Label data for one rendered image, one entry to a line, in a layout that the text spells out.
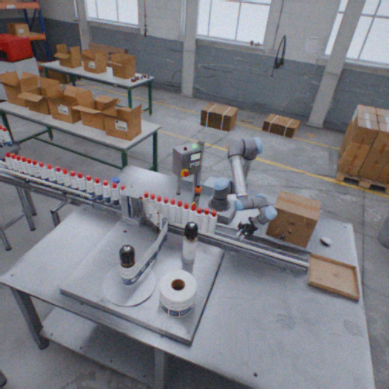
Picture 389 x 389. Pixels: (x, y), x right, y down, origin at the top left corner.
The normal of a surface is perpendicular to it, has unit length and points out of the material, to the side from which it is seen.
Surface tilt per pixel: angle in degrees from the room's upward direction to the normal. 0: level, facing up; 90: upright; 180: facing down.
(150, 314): 0
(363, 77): 90
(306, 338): 0
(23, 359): 0
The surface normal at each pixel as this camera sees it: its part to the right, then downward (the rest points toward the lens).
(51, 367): 0.07, -0.81
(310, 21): -0.44, 0.50
